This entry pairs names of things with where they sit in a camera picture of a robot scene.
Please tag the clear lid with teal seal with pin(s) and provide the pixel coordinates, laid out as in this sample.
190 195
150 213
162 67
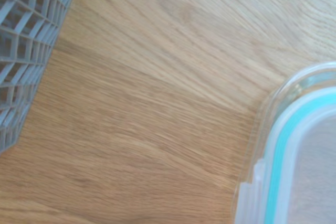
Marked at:
288 134

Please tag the clear glass food container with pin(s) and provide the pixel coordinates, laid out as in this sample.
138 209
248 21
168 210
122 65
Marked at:
302 82

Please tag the grey plastic cutlery basket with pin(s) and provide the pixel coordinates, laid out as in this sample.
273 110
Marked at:
34 16

